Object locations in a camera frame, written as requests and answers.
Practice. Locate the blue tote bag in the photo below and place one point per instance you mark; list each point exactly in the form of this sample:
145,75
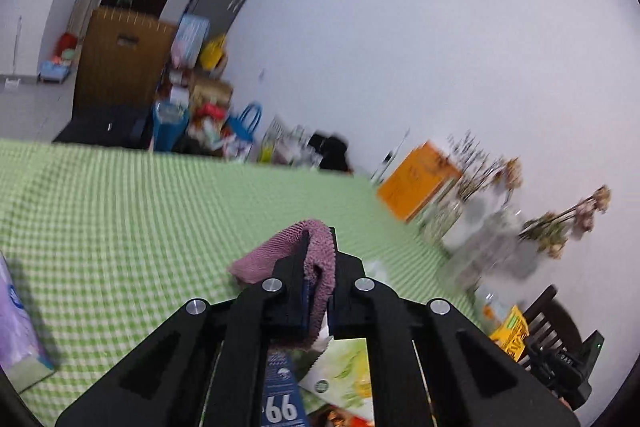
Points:
247,124

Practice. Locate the blue box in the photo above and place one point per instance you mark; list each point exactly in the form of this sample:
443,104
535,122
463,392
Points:
282,387

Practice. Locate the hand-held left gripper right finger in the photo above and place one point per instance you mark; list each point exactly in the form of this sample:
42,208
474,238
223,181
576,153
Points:
350,307

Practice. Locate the dried berry branches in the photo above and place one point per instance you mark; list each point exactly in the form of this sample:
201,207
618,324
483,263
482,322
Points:
475,172

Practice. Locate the white electric toothbrush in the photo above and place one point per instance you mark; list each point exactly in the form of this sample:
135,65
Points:
387,159

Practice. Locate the orange book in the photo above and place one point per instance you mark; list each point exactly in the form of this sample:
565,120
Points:
415,182

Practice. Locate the purple tissue pack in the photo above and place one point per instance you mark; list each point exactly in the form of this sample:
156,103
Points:
15,322

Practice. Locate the black bag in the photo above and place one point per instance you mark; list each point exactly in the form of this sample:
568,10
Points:
330,149

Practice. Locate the brown cardboard crate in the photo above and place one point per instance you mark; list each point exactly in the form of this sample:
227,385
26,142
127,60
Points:
125,67

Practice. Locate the dark wooden chair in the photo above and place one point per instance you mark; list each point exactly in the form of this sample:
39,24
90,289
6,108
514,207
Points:
545,307

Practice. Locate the dried pale flowers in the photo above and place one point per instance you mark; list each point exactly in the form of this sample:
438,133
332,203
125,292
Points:
510,174

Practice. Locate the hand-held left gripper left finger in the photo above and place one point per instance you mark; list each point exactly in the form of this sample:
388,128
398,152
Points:
287,307

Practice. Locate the dried roses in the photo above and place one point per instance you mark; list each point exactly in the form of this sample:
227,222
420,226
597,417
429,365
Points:
555,232

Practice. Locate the tall clear glass jar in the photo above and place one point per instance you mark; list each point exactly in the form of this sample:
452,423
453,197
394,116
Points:
480,247

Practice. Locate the yellow tote bag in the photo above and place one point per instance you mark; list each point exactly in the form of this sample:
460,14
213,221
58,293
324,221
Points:
215,52

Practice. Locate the blue bin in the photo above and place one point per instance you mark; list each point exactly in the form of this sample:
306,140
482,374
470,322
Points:
170,127

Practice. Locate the green printed paper bag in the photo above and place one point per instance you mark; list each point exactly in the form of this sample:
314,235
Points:
345,372

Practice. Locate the blue gift bag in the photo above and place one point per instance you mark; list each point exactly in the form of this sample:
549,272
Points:
190,37

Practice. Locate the blue low tray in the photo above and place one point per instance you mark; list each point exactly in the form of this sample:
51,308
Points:
55,71

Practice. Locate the pink cloth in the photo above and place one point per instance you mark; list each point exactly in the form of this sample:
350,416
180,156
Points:
320,257

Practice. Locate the red snack packet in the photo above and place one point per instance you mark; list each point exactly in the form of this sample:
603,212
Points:
340,418

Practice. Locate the red plastic stool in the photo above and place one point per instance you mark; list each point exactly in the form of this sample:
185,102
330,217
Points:
68,42

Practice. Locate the green checkered tablecloth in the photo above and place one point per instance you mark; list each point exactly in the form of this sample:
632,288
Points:
125,217

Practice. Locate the small floral vase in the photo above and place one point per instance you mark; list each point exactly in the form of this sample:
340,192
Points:
440,222

